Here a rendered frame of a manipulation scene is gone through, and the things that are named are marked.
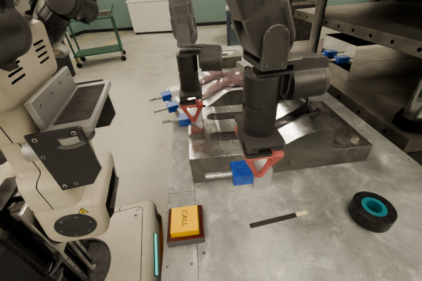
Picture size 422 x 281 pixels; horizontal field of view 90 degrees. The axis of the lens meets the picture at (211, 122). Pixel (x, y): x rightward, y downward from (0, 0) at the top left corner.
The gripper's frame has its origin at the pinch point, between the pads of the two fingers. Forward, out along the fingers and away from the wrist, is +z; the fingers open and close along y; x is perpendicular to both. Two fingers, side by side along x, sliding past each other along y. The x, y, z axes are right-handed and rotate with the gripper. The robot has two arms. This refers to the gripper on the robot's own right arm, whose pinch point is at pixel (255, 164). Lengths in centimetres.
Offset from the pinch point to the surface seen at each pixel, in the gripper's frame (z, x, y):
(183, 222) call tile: 11.5, 16.1, -3.6
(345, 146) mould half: 8.5, -28.7, 10.6
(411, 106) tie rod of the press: 7, -60, 24
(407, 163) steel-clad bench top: 14.2, -46.5, 6.9
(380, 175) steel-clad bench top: 14.4, -36.4, 4.3
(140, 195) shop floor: 96, 59, 74
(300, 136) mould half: 2.5, -14.7, 10.0
